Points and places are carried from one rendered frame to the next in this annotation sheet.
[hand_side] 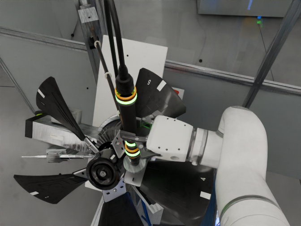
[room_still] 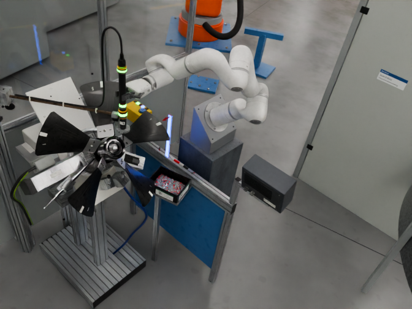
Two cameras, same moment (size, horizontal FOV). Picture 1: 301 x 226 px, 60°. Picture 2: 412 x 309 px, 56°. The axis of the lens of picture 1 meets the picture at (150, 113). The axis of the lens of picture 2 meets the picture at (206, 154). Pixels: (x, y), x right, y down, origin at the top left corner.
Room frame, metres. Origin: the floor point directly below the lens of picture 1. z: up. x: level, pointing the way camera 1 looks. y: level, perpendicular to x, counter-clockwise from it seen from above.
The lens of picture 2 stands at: (-0.59, 1.37, 2.55)
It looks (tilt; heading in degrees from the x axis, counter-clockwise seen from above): 41 degrees down; 289
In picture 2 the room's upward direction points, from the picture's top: 10 degrees clockwise
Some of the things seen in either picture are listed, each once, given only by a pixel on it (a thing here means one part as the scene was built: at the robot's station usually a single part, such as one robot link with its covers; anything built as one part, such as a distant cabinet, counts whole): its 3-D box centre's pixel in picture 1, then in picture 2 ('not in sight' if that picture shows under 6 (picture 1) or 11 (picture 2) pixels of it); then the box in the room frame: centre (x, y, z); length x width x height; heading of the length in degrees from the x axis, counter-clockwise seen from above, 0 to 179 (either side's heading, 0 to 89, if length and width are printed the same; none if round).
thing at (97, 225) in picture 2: not in sight; (97, 227); (0.47, 0.15, 0.46); 0.09 x 0.04 x 0.91; 74
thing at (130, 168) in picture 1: (132, 153); (121, 121); (0.34, 0.05, 1.31); 0.09 x 0.07 x 0.10; 19
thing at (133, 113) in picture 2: not in sight; (138, 114); (0.52, -0.38, 1.02); 0.16 x 0.10 x 0.11; 164
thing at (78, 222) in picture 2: not in sight; (75, 195); (0.69, 0.09, 0.58); 0.09 x 0.04 x 1.15; 74
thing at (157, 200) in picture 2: not in sight; (156, 225); (0.18, -0.09, 0.40); 0.03 x 0.03 x 0.80; 89
